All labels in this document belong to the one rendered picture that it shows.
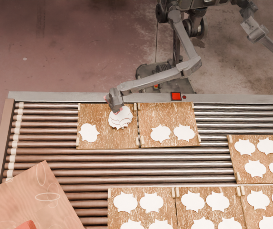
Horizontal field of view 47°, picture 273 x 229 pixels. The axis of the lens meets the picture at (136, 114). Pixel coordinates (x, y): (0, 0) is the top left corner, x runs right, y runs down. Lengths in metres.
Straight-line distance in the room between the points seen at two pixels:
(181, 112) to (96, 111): 0.60
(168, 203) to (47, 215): 0.71
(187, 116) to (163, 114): 0.18
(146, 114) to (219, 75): 1.77
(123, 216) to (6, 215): 0.65
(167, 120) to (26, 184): 1.02
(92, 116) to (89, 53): 1.67
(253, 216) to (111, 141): 1.00
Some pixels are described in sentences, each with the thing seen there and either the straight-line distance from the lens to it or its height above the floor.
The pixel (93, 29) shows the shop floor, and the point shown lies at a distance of 4.05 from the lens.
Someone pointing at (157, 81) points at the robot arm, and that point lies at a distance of 1.86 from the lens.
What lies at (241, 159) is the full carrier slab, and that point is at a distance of 2.25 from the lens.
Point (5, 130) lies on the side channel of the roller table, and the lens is 2.23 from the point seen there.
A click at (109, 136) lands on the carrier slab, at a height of 0.94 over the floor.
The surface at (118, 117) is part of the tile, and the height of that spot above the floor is 1.00.
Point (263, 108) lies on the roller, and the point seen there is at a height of 0.92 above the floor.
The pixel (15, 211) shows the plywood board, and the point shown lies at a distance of 1.92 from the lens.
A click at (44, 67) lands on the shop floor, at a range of 3.70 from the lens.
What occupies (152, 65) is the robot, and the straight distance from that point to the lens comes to 3.40.
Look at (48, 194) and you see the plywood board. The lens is 1.91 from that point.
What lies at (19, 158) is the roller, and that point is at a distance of 2.15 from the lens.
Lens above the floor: 2.84
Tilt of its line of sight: 59 degrees down
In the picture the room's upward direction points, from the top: 10 degrees clockwise
